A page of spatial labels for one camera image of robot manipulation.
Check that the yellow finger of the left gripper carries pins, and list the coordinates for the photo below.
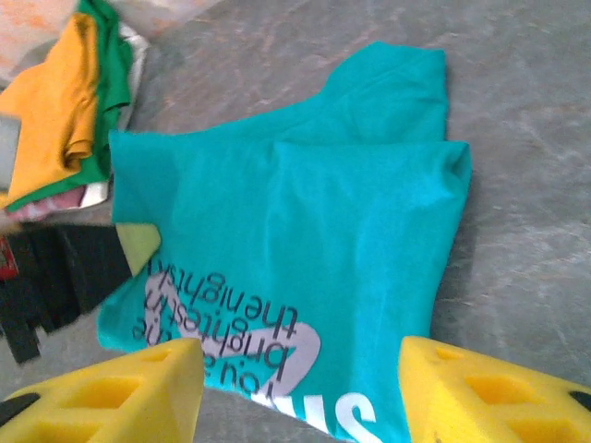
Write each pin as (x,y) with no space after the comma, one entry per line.
(136,247)

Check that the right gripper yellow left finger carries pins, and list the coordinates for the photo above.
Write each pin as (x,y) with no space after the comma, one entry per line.
(138,401)

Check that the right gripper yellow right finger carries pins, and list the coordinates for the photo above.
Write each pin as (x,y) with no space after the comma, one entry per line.
(461,406)

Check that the teal printed t-shirt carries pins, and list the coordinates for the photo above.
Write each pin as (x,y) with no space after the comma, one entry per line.
(323,207)

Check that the maroon patterned folded t-shirt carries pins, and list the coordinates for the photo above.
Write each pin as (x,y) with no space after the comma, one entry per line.
(46,207)

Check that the orange folded t-shirt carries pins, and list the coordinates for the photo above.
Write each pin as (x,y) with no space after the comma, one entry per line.
(51,106)

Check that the green folded t-shirt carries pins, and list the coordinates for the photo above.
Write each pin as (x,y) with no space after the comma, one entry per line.
(113,78)

